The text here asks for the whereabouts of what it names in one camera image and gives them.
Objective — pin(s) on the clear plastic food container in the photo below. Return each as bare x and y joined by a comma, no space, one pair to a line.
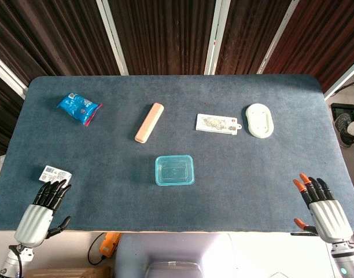
174,172

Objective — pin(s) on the long pink plastic case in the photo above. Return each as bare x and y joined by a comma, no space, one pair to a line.
149,123

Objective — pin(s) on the blue felt table mat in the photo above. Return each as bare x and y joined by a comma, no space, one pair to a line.
122,202

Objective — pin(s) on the grey robot torso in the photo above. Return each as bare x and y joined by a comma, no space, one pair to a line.
223,255

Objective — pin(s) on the white frame post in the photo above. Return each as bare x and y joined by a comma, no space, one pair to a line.
6,72
344,76
276,37
112,34
216,37

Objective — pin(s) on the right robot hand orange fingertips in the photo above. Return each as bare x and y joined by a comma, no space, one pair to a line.
330,218

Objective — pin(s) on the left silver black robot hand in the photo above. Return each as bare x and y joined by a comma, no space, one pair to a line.
35,221

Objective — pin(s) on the clear teal plastic container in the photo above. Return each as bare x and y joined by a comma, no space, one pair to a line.
158,171

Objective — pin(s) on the blue snack bag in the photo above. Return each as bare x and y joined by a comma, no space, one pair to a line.
77,108

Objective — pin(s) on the white oval plastic base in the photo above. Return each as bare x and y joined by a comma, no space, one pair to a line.
259,120

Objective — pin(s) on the black plastic tray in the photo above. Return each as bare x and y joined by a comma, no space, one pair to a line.
349,108

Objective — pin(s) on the grey sneaker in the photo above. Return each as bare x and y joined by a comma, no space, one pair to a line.
343,130

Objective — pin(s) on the white printed card package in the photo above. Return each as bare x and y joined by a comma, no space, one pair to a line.
214,124

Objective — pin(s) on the orange tool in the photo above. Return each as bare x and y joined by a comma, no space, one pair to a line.
109,244

